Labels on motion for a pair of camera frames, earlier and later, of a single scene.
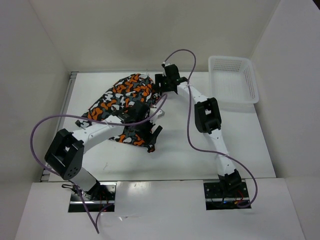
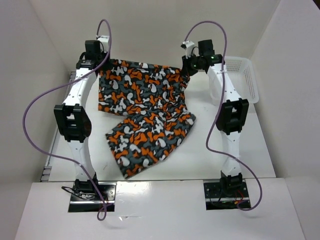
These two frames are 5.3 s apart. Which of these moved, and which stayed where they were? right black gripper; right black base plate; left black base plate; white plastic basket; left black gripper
Moved: right black gripper; left black gripper
Stayed: left black base plate; white plastic basket; right black base plate
